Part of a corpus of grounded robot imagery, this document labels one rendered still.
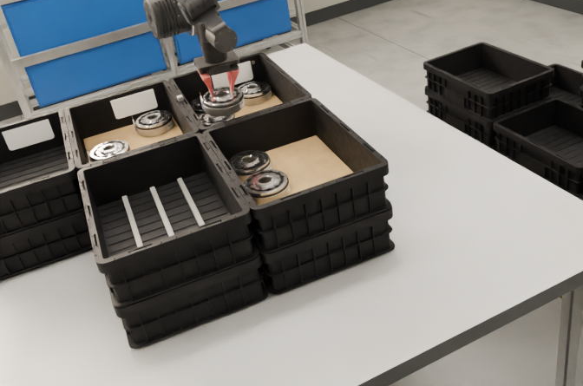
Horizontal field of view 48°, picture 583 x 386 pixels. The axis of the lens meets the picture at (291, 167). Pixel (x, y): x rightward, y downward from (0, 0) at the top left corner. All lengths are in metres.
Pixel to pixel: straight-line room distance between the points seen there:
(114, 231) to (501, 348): 1.28
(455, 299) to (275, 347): 0.36
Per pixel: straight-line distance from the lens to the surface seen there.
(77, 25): 3.65
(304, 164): 1.56
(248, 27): 3.91
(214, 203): 1.49
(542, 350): 2.23
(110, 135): 1.93
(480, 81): 2.70
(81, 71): 3.72
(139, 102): 1.94
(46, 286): 1.64
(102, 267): 1.24
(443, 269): 1.41
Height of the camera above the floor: 1.62
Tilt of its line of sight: 30 degrees down
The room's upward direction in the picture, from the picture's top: 10 degrees counter-clockwise
